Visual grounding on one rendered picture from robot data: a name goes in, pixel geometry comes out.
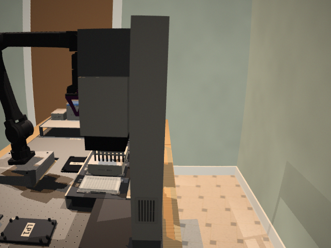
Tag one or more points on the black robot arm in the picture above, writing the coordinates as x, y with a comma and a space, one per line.
17, 133

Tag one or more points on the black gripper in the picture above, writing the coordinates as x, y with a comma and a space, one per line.
72, 91

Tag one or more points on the white translucent plate lid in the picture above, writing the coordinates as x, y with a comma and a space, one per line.
100, 183

